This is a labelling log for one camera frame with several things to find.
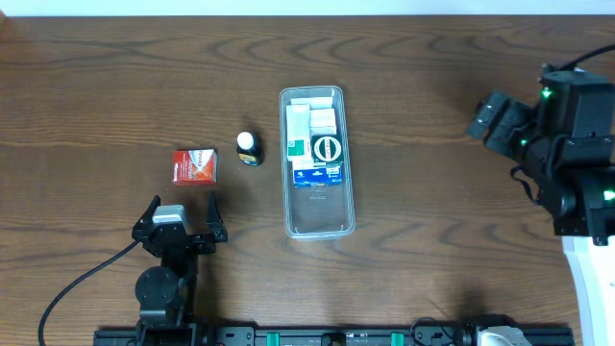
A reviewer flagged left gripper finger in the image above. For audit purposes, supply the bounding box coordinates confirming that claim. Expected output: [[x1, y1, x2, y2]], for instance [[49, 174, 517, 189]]
[[206, 191, 224, 232], [138, 195, 160, 225]]

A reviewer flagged red medicine box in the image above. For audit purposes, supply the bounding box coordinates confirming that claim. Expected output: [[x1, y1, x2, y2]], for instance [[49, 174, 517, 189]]
[[172, 149, 217, 185]]

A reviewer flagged dark bottle white cap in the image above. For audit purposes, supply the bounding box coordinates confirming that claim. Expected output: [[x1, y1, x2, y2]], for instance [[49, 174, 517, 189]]
[[236, 132, 263, 166]]

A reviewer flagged clear plastic container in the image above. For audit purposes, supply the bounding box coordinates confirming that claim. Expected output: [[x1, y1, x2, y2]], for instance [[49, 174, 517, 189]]
[[280, 86, 356, 240]]

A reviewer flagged blue tall box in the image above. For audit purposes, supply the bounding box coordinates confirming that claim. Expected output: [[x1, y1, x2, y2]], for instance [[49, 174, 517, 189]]
[[290, 107, 345, 189]]

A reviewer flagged green round-logo box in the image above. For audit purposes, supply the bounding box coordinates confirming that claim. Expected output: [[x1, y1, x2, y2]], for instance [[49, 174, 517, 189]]
[[311, 135, 344, 163]]

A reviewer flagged white green medicine box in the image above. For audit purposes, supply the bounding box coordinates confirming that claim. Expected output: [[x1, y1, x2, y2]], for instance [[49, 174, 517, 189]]
[[285, 105, 312, 161]]

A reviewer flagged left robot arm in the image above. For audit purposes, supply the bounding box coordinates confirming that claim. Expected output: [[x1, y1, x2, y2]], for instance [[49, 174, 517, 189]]
[[132, 192, 228, 345]]

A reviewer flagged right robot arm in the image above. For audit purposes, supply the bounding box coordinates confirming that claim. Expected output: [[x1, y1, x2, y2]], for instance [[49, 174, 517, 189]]
[[468, 84, 614, 345]]

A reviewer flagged black mounting rail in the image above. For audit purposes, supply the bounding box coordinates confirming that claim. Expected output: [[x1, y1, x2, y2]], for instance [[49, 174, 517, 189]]
[[92, 314, 575, 346]]

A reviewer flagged left black cable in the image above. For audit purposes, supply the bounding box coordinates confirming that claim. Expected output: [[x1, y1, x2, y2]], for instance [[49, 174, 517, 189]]
[[37, 238, 141, 346]]

